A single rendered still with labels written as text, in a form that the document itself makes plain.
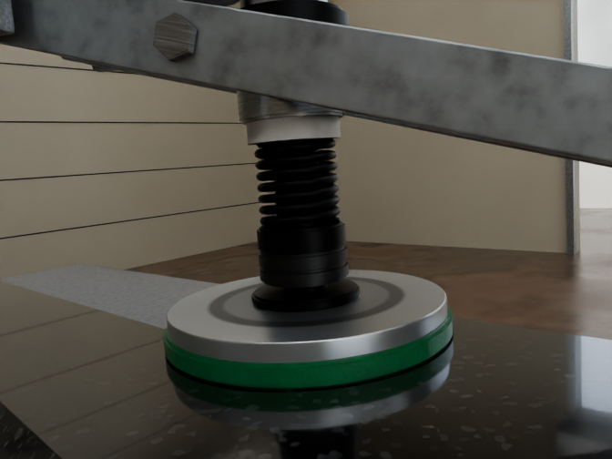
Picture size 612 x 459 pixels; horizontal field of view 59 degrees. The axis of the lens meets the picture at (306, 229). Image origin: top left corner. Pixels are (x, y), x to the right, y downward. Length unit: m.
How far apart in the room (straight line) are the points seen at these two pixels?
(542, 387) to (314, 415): 0.13
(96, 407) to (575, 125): 0.31
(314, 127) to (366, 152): 5.80
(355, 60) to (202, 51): 0.10
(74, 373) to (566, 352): 0.33
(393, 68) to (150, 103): 5.85
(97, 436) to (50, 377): 0.11
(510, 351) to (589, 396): 0.07
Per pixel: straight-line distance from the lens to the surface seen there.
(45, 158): 5.57
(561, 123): 0.34
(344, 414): 0.30
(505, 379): 0.34
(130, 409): 0.34
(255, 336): 0.34
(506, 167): 5.42
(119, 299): 0.63
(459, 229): 5.67
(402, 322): 0.35
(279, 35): 0.36
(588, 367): 0.37
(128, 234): 5.92
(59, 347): 0.48
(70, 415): 0.35
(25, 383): 0.42
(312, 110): 0.38
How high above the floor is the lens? 0.95
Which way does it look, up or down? 7 degrees down
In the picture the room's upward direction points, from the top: 4 degrees counter-clockwise
